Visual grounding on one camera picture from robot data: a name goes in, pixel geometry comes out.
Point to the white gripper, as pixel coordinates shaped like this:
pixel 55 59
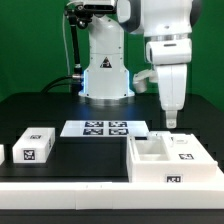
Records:
pixel 172 87

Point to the white cabinet door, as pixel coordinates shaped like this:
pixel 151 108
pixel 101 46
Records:
pixel 183 147
pixel 156 134

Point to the white cabinet body box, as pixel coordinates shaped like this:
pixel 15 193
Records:
pixel 146 161

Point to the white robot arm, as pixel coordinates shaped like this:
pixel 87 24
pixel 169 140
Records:
pixel 134 42

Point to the white cabinet top block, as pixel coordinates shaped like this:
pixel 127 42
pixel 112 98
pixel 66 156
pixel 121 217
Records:
pixel 34 146

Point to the white base tag plate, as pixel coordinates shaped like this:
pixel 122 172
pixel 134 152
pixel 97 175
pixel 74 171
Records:
pixel 100 128

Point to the white block left edge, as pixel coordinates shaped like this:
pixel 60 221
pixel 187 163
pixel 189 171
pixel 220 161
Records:
pixel 2 156

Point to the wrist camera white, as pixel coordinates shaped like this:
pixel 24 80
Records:
pixel 141 78

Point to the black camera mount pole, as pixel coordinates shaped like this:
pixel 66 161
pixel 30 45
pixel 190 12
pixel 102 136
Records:
pixel 77 18

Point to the white fence wall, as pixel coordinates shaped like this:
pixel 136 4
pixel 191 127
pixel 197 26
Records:
pixel 112 195

